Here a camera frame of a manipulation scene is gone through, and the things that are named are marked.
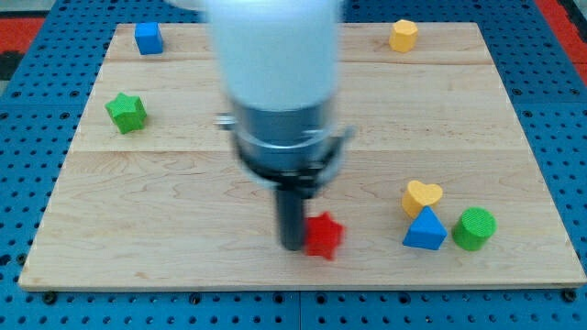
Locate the green star block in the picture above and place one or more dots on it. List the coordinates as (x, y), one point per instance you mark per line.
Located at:
(127, 113)

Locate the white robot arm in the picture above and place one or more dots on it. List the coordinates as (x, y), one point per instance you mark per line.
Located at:
(278, 61)

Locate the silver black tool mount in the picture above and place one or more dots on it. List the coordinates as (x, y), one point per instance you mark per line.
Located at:
(299, 150)

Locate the blue cube block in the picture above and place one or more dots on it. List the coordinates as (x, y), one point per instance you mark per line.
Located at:
(148, 38)

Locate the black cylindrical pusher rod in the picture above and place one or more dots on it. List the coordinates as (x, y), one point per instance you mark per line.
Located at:
(290, 213)

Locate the wooden board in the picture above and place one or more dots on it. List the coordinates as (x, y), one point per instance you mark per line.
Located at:
(168, 209)

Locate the blue triangle block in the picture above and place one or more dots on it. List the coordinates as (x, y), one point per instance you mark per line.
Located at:
(426, 231)

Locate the green cylinder block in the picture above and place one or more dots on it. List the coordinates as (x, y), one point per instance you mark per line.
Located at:
(474, 228)

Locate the yellow heart block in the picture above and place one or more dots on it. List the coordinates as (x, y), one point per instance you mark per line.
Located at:
(417, 195)

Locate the red star block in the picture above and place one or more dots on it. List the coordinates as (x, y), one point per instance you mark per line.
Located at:
(323, 236)

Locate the yellow hexagon block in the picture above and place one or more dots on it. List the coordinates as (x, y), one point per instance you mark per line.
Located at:
(403, 37)

